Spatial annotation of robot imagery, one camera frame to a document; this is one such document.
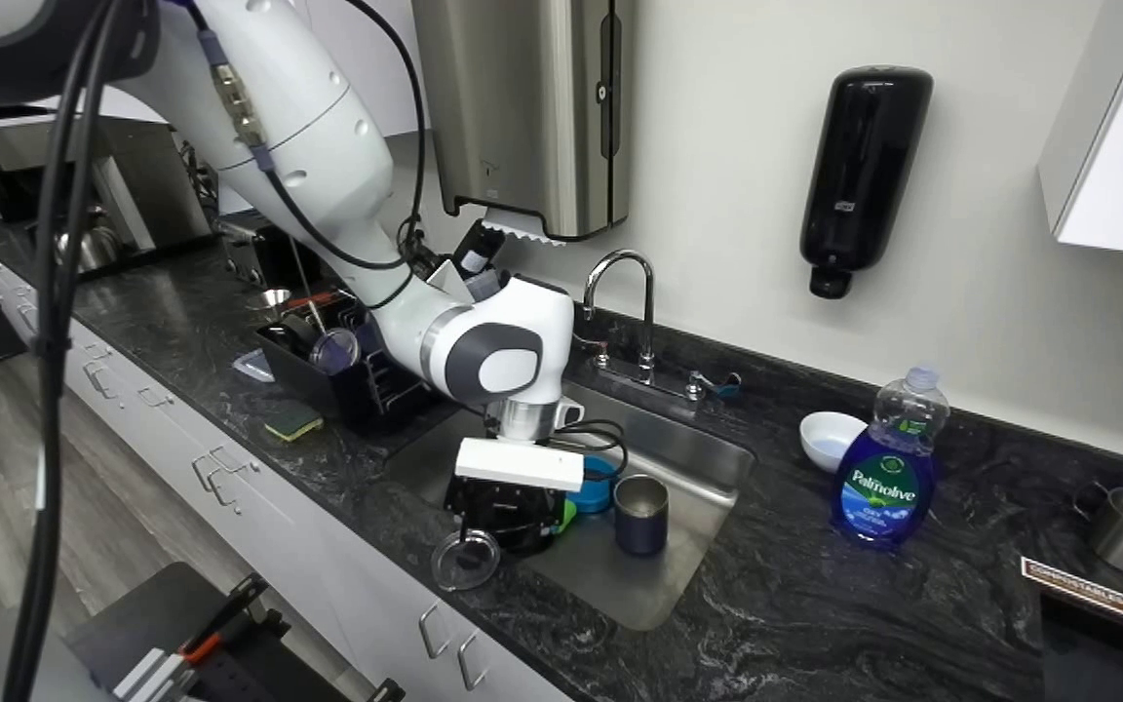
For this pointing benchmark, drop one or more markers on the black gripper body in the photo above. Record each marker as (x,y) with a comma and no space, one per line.
(503,505)

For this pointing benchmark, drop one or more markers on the clear round lid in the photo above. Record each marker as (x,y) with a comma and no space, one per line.
(465,563)

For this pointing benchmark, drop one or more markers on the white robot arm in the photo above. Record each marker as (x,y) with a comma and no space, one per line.
(270,109)

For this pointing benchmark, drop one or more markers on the dark blue metal cup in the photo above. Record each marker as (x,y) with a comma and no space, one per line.
(642,517)

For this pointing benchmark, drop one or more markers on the stainless steel sink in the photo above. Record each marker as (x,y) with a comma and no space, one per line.
(703,482)

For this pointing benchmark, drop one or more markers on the black plastic container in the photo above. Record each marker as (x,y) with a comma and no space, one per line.
(516,533)

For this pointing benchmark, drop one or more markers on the blue round bowl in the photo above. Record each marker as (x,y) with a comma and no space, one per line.
(599,486)

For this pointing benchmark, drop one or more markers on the white base cabinets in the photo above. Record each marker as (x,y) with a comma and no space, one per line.
(324,525)

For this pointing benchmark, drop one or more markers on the yellow green sponge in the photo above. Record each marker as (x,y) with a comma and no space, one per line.
(291,422)

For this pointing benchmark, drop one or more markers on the black dish rack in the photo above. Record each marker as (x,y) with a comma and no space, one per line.
(327,356)

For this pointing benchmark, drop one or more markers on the white small bowl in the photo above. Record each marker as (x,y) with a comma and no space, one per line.
(829,434)

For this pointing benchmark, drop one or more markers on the black tool cart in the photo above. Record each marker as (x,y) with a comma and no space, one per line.
(184,641)

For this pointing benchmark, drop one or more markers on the blue dish soap bottle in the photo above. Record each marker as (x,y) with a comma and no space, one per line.
(886,478)

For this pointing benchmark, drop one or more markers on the steel paper towel dispenser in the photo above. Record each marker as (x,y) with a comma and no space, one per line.
(532,108)

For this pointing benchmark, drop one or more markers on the coffee maker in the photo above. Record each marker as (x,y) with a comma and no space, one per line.
(142,188)

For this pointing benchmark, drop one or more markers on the black wall soap dispenser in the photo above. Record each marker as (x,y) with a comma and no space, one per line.
(869,128)

